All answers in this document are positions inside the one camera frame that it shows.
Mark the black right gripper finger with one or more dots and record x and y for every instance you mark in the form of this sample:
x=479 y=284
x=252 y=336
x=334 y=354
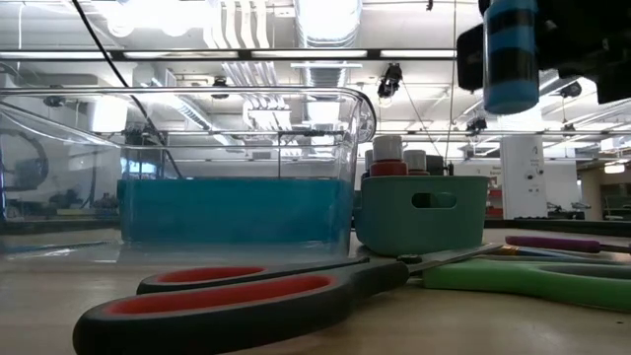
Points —
x=470 y=56

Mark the light blue paint bottle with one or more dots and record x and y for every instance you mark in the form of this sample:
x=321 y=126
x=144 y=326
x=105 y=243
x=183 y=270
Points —
x=510 y=96

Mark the white capped tube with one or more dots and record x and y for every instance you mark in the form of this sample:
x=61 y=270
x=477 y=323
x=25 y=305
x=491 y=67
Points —
x=416 y=162

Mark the purple scissors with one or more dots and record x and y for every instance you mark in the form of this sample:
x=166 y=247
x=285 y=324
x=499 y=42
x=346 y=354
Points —
x=552 y=243

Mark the black overhead light bar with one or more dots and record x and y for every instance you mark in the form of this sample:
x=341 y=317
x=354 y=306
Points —
x=374 y=54

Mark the black monitor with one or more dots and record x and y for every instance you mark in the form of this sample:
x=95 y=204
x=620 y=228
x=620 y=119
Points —
x=436 y=166

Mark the white pillar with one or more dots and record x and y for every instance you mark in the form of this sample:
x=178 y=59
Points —
x=523 y=177

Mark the green scissors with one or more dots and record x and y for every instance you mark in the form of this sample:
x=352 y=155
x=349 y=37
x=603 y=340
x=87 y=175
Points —
x=493 y=283

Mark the clear plastic bin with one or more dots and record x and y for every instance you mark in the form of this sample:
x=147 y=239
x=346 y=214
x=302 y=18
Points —
x=246 y=163

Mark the blue plastic bin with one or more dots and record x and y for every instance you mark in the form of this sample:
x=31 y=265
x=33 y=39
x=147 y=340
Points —
x=236 y=212

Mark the red and black scissors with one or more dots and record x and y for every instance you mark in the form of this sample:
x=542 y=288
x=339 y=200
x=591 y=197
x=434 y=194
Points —
x=222 y=320

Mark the black hanging ceiling camera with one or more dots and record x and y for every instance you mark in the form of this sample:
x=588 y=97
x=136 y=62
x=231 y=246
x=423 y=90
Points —
x=390 y=79
x=572 y=90
x=476 y=124
x=220 y=83

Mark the silver ceiling duct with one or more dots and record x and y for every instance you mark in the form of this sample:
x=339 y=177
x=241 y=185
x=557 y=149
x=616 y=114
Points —
x=328 y=24

